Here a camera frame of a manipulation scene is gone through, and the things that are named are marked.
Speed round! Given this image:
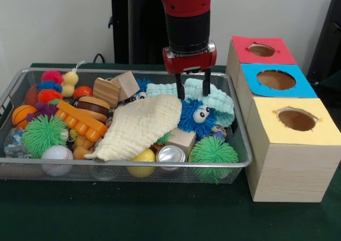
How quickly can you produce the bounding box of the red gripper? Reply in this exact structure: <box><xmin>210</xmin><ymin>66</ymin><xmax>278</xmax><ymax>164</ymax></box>
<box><xmin>163</xmin><ymin>48</ymin><xmax>218</xmax><ymax>101</ymax></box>

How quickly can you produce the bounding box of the cream muslin cloth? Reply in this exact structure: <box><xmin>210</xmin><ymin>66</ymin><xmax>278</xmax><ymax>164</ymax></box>
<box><xmin>85</xmin><ymin>94</ymin><xmax>183</xmax><ymax>162</ymax></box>

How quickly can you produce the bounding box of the clear mesh bin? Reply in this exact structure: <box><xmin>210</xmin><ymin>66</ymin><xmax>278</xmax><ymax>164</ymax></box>
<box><xmin>0</xmin><ymin>68</ymin><xmax>253</xmax><ymax>184</ymax></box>

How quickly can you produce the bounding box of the wooden box with three holes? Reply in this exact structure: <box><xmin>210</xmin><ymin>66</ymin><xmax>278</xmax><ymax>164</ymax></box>
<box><xmin>225</xmin><ymin>36</ymin><xmax>341</xmax><ymax>203</ymax></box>

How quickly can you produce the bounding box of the mint green cloth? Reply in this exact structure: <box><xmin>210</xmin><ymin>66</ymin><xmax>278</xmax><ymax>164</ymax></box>
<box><xmin>146</xmin><ymin>78</ymin><xmax>235</xmax><ymax>128</ymax></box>

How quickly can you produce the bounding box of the blue fuzzy toy with eyes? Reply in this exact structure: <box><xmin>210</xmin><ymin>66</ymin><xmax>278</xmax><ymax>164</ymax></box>
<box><xmin>177</xmin><ymin>98</ymin><xmax>218</xmax><ymax>138</ymax></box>

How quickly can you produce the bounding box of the plain wooden cube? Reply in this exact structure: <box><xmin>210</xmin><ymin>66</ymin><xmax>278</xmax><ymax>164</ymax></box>
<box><xmin>110</xmin><ymin>71</ymin><xmax>141</xmax><ymax>102</ymax></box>

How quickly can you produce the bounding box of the green spiky ball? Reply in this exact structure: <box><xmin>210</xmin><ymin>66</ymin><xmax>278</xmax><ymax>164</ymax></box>
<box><xmin>21</xmin><ymin>115</ymin><xmax>69</xmax><ymax>158</ymax></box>
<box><xmin>189</xmin><ymin>136</ymin><xmax>239</xmax><ymax>184</ymax></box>

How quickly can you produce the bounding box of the silver can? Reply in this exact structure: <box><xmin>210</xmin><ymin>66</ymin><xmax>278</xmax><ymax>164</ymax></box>
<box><xmin>156</xmin><ymin>144</ymin><xmax>187</xmax><ymax>171</ymax></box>

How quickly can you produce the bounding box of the toy hamburger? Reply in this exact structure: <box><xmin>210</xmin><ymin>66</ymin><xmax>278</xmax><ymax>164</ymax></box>
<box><xmin>76</xmin><ymin>95</ymin><xmax>111</xmax><ymax>124</ymax></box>

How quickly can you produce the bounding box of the orange plastic comb toy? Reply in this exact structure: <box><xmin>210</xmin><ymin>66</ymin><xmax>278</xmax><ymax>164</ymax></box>
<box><xmin>55</xmin><ymin>101</ymin><xmax>109</xmax><ymax>143</ymax></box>

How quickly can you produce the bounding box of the dark green tablecloth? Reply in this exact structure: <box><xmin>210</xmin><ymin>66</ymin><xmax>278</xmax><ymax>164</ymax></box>
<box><xmin>0</xmin><ymin>62</ymin><xmax>341</xmax><ymax>241</ymax></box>

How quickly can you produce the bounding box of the white baseball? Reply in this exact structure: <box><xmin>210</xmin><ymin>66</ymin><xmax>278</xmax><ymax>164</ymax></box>
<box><xmin>41</xmin><ymin>146</ymin><xmax>74</xmax><ymax>176</ymax></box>

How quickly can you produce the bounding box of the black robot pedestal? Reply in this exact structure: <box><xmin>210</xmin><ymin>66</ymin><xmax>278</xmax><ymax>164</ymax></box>
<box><xmin>108</xmin><ymin>0</ymin><xmax>202</xmax><ymax>66</ymax></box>

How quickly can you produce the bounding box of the black cable loop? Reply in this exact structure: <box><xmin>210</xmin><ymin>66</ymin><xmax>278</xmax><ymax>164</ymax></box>
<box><xmin>93</xmin><ymin>53</ymin><xmax>107</xmax><ymax>65</ymax></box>

